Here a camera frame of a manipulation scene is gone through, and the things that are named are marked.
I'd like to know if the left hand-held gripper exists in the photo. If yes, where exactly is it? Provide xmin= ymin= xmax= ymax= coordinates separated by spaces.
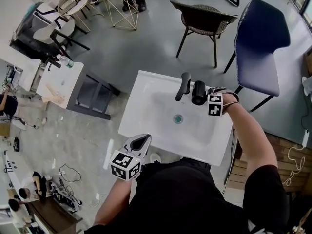
xmin=110 ymin=133 xmax=152 ymax=181

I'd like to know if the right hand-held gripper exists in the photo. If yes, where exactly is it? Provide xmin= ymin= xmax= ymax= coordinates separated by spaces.
xmin=206 ymin=87 xmax=235 ymax=118

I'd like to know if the person's left forearm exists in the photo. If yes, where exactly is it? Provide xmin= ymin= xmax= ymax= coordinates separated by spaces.
xmin=93 ymin=176 xmax=137 ymax=227

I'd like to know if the person's right forearm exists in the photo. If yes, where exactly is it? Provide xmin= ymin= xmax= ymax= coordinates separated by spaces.
xmin=222 ymin=93 xmax=279 ymax=178

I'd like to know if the black sink faucet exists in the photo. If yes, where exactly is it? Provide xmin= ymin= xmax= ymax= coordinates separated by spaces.
xmin=175 ymin=72 xmax=192 ymax=102

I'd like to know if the white sink counter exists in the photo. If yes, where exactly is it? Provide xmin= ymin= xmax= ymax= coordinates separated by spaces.
xmin=117 ymin=70 xmax=235 ymax=167

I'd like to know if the person's white shoe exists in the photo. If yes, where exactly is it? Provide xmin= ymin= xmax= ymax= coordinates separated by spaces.
xmin=150 ymin=152 xmax=162 ymax=165

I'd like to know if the black white wheeled machine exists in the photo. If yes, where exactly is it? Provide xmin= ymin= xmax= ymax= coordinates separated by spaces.
xmin=49 ymin=178 xmax=83 ymax=214

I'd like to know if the person's black shirt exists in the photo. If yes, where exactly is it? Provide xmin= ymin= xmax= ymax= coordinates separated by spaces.
xmin=83 ymin=159 xmax=294 ymax=234

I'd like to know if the blue padded chair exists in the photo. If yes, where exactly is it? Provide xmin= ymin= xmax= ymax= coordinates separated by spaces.
xmin=223 ymin=0 xmax=292 ymax=113

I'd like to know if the wooden slat cabinet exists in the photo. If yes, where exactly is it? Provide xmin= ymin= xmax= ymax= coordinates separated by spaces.
xmin=223 ymin=130 xmax=312 ymax=194

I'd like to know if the dark wicker chair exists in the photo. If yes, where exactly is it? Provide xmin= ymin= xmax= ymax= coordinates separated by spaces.
xmin=169 ymin=0 xmax=239 ymax=68

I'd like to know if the white basin dark cabinet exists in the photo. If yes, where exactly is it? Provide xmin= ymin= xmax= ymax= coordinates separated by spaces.
xmin=36 ymin=59 xmax=120 ymax=120

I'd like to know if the clear water bottle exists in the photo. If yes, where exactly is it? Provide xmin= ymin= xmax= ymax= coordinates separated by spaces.
xmin=56 ymin=54 xmax=75 ymax=69

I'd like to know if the small black faucet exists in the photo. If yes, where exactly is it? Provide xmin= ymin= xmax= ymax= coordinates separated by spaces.
xmin=46 ymin=57 xmax=61 ymax=72

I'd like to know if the beige shell chair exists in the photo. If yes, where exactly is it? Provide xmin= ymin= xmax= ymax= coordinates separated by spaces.
xmin=56 ymin=0 xmax=90 ymax=34
xmin=32 ymin=17 xmax=91 ymax=58

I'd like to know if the white rope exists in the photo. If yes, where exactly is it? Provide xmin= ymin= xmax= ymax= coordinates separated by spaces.
xmin=282 ymin=144 xmax=307 ymax=187

